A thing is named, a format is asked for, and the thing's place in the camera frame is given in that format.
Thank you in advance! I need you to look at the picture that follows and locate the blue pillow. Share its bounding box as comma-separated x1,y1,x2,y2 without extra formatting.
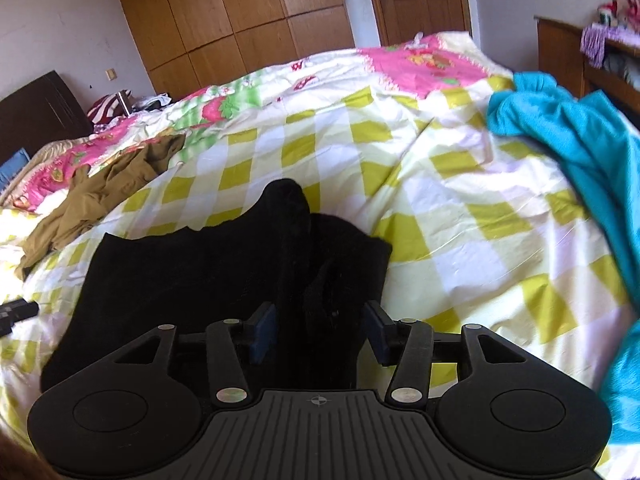
0,147,32,187

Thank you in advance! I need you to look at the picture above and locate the white and grey clothes heap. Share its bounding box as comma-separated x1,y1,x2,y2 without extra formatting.
131,93,173,112

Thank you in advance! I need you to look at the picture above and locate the wooden side shelf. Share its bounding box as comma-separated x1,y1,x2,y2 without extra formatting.
536,15,640,117

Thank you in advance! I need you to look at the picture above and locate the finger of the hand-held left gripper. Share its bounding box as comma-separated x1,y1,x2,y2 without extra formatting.
0,298,39,337

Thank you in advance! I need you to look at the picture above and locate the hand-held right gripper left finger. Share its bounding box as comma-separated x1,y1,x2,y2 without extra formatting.
112,303,279,407

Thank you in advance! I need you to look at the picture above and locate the colourful plush toy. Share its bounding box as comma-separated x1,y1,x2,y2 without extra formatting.
597,0,640,29

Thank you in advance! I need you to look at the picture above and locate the purple fringed cloth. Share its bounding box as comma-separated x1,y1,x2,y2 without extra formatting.
579,22,640,69

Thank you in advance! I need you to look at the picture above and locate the checkered printed bed quilt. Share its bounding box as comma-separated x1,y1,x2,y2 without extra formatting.
0,30,640,480

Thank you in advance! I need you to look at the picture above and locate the olive brown garment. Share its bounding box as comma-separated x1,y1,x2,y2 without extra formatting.
15,134,187,281

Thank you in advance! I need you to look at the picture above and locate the dark wooden headboard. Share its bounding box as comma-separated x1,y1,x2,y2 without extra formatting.
0,70,94,167

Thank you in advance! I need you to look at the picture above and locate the wooden wardrobe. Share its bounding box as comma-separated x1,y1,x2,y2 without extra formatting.
107,0,357,103

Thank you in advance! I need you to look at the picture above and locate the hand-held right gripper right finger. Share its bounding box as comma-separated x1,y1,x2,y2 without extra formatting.
364,303,527,407

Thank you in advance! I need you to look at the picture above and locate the black garment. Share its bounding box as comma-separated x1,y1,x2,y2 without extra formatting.
40,178,394,394

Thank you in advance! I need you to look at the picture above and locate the teal fleece blanket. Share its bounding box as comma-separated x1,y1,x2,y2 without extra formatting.
487,72,640,447

